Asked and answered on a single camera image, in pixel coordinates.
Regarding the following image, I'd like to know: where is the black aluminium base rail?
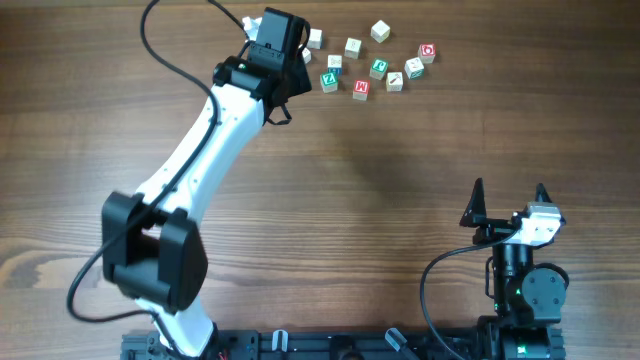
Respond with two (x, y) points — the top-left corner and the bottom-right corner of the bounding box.
(120, 327), (568, 360)

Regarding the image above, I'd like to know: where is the green letter Z block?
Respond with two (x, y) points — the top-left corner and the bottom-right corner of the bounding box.
(320, 72), (339, 93)

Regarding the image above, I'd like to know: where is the red letter M block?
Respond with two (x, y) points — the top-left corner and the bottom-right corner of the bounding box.
(352, 80), (370, 101)

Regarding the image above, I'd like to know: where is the plain white corner block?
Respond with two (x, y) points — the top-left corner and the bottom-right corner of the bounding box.
(370, 20), (391, 43)

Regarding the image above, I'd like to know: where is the white picture wooden block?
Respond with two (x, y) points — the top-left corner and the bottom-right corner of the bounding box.
(344, 38), (362, 59)

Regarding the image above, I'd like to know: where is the plain white wooden block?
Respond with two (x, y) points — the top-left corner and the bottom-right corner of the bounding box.
(307, 28), (323, 49)

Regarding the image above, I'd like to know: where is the hammer picture yellow block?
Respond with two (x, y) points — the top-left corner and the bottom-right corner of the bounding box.
(386, 72), (404, 92)

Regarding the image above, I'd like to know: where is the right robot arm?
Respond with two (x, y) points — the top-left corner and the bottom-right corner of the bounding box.
(460, 179), (569, 360)

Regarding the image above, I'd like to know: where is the teal sided white block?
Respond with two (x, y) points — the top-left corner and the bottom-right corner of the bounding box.
(302, 48), (312, 64)

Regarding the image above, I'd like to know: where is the green letter J block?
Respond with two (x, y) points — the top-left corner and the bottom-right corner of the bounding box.
(369, 58), (389, 80)

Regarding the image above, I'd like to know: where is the white block green side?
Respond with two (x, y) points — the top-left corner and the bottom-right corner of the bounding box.
(404, 57), (425, 79)

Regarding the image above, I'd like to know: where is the white block blue side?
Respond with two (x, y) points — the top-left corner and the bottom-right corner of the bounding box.
(327, 54), (343, 76)

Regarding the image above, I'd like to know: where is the red letter O block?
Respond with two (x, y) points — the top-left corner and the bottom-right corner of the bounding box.
(418, 43), (437, 64)

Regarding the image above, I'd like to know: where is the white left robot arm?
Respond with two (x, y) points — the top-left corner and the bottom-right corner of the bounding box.
(101, 8), (311, 359)

